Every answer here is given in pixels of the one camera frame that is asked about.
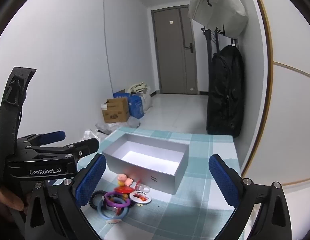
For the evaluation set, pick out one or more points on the white bag with cloth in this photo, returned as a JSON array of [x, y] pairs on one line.
[[143, 93]]

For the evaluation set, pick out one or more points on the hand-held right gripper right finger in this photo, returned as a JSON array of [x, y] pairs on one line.
[[223, 180]]

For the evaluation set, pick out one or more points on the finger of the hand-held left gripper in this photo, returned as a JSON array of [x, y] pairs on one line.
[[82, 147], [53, 136]]

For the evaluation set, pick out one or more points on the pink pig charm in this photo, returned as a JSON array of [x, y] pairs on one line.
[[122, 178]]

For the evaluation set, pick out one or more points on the grey cardboard storage box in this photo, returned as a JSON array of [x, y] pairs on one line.
[[135, 170]]

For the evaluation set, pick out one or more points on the grey hanging bag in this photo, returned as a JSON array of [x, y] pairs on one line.
[[217, 12]]

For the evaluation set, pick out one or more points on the red black round badge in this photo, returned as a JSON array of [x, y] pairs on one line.
[[91, 200]]

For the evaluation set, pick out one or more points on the blue cardboard box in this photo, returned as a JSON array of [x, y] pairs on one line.
[[136, 107], [119, 95]]

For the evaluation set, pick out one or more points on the grey door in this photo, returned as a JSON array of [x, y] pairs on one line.
[[173, 55]]

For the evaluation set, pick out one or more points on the white round badge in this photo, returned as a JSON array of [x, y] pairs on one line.
[[138, 196]]

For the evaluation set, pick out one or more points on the black backpack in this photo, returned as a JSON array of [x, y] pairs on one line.
[[225, 92]]

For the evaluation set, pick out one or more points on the brown cardboard box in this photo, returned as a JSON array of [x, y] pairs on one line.
[[116, 111]]

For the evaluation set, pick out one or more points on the small white frog toy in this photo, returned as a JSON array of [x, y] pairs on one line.
[[113, 221]]

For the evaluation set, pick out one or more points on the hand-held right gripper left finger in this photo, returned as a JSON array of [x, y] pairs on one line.
[[91, 180]]

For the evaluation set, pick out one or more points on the checked teal tablecloth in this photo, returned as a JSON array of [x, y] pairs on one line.
[[187, 205]]

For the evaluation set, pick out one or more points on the black coat rack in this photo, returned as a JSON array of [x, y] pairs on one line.
[[209, 55]]

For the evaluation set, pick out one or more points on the person's left hand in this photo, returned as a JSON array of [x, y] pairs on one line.
[[9, 200]]

